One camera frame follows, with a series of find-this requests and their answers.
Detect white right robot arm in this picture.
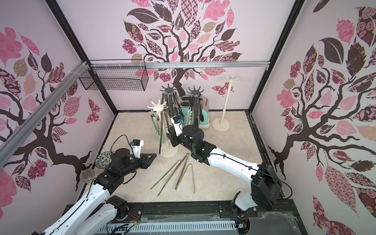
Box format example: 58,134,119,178
168,124,282,211

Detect black silicone tip tongs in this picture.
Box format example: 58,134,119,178
173,92,184,118

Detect aluminium frame rail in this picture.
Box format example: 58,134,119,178
1,61,88,167
90,61,270,69

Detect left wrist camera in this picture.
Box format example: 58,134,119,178
130,139,144,159

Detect green silicone tip tongs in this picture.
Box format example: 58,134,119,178
150,111,165,144

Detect long steel tongs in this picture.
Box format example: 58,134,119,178
150,160,182,196

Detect white cable duct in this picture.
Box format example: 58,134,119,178
96,221,238,235

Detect steel tongs white tips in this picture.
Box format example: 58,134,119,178
186,96,193,125

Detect black wire basket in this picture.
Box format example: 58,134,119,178
79,59,149,91

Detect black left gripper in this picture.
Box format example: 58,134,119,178
122,153,158,176

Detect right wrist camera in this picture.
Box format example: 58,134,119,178
170,115,183,137

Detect slim steel tongs centre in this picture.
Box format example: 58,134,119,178
175,153,189,190

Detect cream utensil rack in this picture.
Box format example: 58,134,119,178
212,76,238,132
148,100,178,158

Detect grey utensil rack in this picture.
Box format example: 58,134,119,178
188,86,204,128

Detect black nylon tongs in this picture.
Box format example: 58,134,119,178
199,97,209,125

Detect clear glass lid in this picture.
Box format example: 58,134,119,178
79,167,95,182

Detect mint green toaster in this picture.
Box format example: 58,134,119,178
180,95,210,128

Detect short steel tongs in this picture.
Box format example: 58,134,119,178
176,164,196,194

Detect aluminium frame rail back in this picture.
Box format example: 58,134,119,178
90,61,270,69

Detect grey utensil rack stand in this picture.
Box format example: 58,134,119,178
161,84,177,128

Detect aluminium frame rail left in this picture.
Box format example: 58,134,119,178
1,61,88,167

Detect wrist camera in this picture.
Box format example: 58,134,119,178
130,139,144,159
170,115,183,137

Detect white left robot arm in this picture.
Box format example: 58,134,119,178
41,148,157,235

